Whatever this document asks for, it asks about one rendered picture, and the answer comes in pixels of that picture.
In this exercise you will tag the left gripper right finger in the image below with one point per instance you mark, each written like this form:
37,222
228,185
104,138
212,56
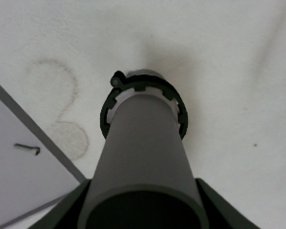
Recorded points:
220,212

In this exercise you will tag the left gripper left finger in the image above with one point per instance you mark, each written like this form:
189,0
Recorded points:
65,214

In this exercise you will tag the grey shallow rectangular tray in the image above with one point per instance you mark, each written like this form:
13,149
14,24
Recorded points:
29,185

